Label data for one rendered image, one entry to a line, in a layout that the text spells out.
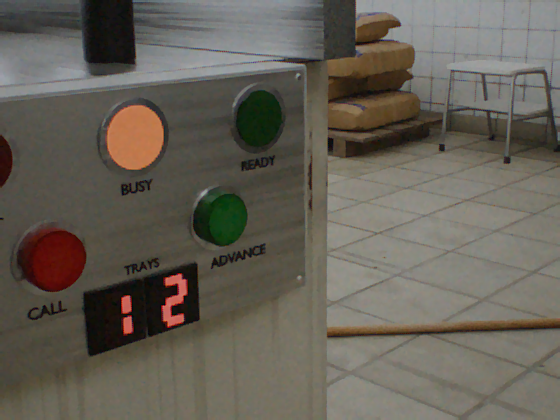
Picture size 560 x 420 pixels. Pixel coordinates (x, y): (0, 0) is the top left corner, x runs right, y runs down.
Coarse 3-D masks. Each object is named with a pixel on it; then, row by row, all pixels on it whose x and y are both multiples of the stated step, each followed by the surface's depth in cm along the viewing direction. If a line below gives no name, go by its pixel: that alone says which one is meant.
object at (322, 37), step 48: (0, 0) 82; (48, 0) 74; (144, 0) 62; (192, 0) 57; (240, 0) 53; (288, 0) 50; (336, 0) 48; (240, 48) 54; (288, 48) 50; (336, 48) 49
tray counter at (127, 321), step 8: (112, 296) 42; (120, 296) 42; (128, 296) 42; (104, 304) 41; (128, 304) 42; (104, 312) 41; (128, 312) 42; (112, 320) 42; (120, 320) 42; (128, 320) 42; (112, 328) 42; (128, 328) 43; (112, 336) 42; (120, 336) 42; (128, 336) 43; (112, 344) 42
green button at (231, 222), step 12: (228, 192) 45; (204, 204) 44; (216, 204) 44; (228, 204) 44; (240, 204) 45; (204, 216) 44; (216, 216) 44; (228, 216) 45; (240, 216) 45; (204, 228) 44; (216, 228) 44; (228, 228) 45; (240, 228) 45; (216, 240) 44; (228, 240) 45
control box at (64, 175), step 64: (256, 64) 48; (0, 128) 36; (64, 128) 38; (192, 128) 43; (0, 192) 37; (64, 192) 39; (128, 192) 41; (192, 192) 44; (256, 192) 47; (0, 256) 37; (128, 256) 42; (192, 256) 45; (256, 256) 48; (0, 320) 38; (64, 320) 40; (192, 320) 45; (0, 384) 39
